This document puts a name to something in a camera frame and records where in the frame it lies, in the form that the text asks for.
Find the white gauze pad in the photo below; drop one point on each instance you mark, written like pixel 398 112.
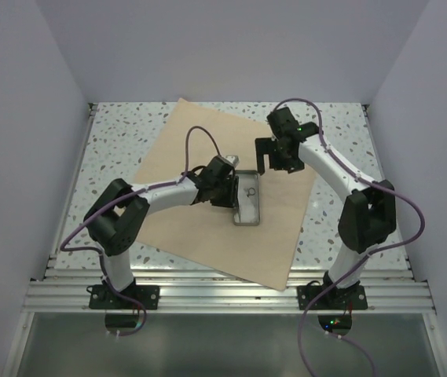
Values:
pixel 248 215

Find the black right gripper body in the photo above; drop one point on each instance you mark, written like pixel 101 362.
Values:
pixel 290 162

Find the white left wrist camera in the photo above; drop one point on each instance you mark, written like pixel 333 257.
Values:
pixel 232 160

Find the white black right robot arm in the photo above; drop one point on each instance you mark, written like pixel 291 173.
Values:
pixel 382 208

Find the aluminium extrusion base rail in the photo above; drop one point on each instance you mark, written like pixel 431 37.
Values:
pixel 119 140

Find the steel instrument tray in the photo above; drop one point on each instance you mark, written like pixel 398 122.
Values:
pixel 247 179

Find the steel hemostat forceps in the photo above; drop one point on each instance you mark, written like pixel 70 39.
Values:
pixel 251 191

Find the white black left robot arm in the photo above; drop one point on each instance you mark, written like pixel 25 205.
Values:
pixel 115 219

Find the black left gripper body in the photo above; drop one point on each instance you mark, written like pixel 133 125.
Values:
pixel 221 195

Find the beige cloth mat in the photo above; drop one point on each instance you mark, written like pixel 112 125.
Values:
pixel 204 234

